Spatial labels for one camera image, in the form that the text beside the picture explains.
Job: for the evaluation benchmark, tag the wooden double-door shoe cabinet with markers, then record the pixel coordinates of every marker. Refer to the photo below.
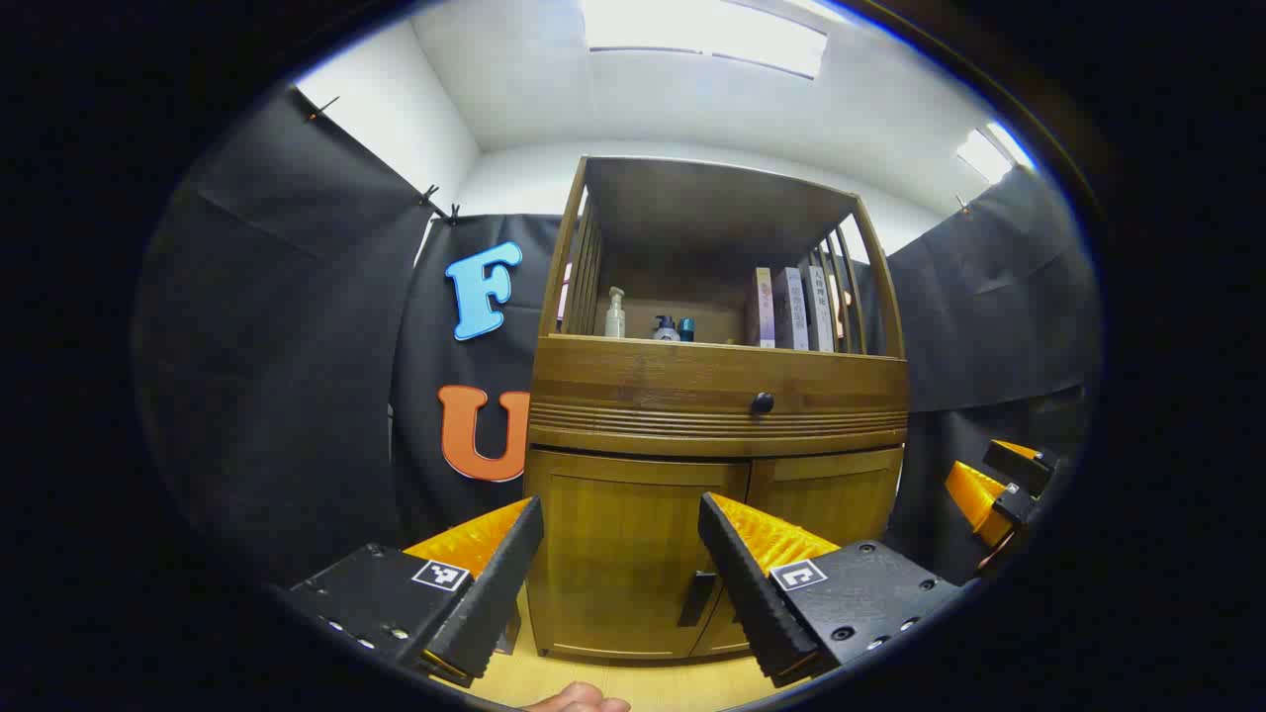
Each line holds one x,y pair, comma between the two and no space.
692,381

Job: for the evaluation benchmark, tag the wooden cabinet door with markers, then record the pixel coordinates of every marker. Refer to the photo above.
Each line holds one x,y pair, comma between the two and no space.
618,544
831,494

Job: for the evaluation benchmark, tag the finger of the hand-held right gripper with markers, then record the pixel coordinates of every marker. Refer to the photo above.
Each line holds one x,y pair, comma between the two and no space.
1024,470
979,499

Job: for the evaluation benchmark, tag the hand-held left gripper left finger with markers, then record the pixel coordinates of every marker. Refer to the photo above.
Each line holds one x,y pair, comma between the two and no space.
490,593

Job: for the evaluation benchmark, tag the ceiling light panel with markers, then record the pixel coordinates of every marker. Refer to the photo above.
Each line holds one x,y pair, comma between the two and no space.
989,153
702,35

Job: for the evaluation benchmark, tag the teal-capped bottle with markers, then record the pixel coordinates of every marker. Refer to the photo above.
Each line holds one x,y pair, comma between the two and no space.
686,330

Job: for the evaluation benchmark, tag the clear pump bottle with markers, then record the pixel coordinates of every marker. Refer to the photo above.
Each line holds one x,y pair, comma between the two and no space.
614,318

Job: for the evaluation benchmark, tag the black backdrop cloth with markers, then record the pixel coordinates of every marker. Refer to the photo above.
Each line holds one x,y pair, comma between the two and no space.
277,346

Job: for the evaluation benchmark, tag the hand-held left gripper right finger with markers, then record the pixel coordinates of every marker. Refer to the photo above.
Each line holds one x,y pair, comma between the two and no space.
752,593

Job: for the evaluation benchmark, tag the round black drawer knob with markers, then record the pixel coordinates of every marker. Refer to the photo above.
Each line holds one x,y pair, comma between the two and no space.
763,402

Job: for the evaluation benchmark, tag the pink shelf book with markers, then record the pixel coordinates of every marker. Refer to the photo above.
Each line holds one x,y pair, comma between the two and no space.
760,309

